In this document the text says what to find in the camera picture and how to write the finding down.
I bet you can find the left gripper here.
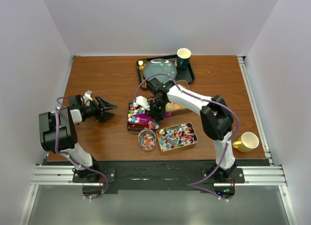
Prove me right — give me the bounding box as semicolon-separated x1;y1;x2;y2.
82;95;117;122

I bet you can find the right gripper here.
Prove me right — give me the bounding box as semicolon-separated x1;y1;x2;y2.
145;98;168;122

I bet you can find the purple plastic scoop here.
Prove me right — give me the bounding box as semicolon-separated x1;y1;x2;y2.
127;110;159;124

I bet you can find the clear glass jar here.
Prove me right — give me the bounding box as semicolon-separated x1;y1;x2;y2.
138;129;156;152

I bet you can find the gold tin of star candies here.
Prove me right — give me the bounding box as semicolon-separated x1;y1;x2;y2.
127;103;160;133

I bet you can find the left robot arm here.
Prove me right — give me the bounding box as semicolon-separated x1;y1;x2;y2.
39;91;117;182

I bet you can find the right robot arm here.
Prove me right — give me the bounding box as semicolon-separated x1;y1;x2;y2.
147;78;240;186

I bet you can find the tin of gummy candies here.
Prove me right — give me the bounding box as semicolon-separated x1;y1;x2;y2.
166;80;190;116

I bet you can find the tin of lollipops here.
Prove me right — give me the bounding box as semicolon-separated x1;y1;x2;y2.
156;122;198;152

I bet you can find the blue ceramic plate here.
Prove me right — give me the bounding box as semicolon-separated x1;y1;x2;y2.
143;58;177;84

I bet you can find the black serving tray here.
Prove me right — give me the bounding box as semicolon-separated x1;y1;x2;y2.
136;54;195;84

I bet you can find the gold spoon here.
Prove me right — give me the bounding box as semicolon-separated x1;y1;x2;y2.
137;60;147;84

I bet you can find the dark green cup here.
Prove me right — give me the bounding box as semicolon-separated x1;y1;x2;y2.
176;48;191;69

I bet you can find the yellow mug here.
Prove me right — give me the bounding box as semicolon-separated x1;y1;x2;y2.
232;132;259;153

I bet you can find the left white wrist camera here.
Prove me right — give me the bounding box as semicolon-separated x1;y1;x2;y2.
83;90;93;103

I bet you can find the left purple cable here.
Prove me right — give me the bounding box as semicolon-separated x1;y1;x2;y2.
54;96;109;199

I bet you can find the purple cable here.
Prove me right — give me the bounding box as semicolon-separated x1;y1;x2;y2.
133;73;241;200
54;96;109;199

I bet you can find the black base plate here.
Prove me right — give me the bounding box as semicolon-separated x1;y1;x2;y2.
72;158;245;195

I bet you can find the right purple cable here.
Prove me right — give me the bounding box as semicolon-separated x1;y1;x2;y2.
133;73;241;200

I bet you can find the aluminium frame rail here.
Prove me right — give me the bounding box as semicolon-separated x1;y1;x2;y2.
19;165;298;225

